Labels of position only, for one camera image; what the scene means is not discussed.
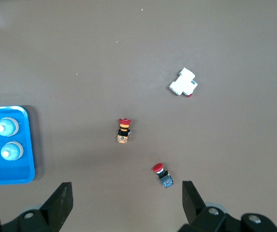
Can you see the white circuit breaker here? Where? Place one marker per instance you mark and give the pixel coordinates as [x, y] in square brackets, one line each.
[183, 83]

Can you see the red emergency stop yellow button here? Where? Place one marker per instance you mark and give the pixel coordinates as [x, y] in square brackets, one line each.
[123, 130]

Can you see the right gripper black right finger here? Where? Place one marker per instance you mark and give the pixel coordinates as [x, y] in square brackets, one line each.
[196, 212]

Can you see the light blue dome bell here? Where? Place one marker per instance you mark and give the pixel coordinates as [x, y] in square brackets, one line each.
[7, 127]
[11, 151]

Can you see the brown table cover sheet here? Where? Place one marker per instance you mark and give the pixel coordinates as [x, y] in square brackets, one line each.
[138, 48]

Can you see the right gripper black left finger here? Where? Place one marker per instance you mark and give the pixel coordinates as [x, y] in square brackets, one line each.
[56, 207]

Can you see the red push button black body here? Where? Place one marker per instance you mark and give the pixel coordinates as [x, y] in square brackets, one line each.
[163, 175]

